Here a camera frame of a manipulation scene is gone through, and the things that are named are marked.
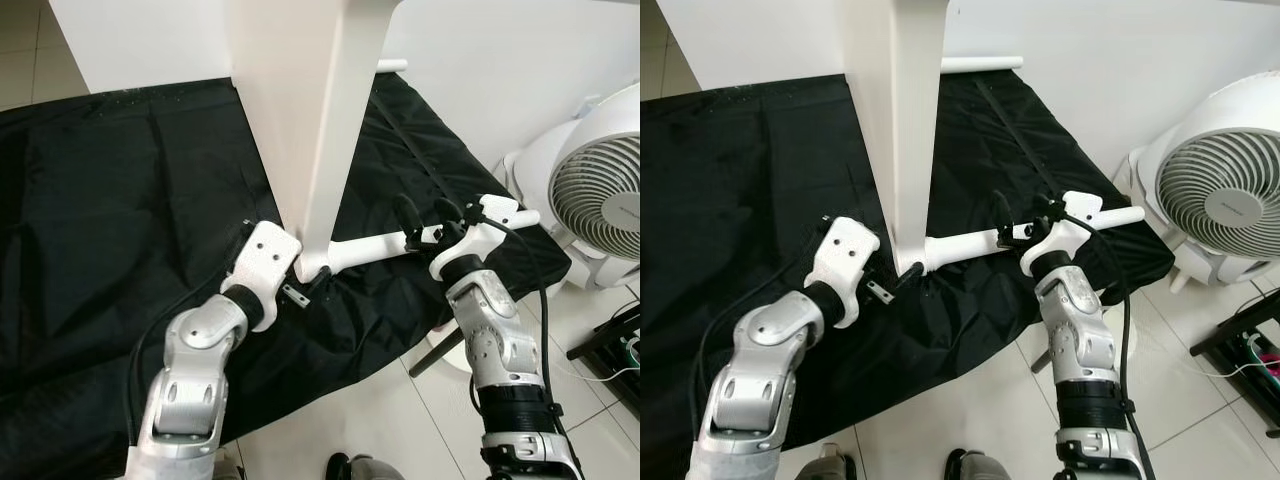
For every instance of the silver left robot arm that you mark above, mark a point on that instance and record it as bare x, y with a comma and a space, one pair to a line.
765, 370
195, 370

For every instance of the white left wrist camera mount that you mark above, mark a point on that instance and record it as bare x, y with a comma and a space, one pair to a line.
262, 260
845, 255

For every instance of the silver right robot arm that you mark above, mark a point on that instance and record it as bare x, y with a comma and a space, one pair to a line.
1080, 330
495, 330

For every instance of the white plastic table leg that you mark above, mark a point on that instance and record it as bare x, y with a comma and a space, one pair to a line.
392, 66
365, 250
980, 63
965, 247

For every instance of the black plastic floor crate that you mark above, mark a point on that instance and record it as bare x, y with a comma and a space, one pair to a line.
610, 350
1240, 350

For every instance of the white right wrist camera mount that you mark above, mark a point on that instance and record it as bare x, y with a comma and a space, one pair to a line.
1080, 205
495, 210

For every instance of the black table cloth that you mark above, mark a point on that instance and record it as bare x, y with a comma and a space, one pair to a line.
740, 200
120, 200

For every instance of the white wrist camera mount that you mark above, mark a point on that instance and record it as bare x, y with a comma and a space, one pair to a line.
262, 260
495, 210
845, 255
1080, 205

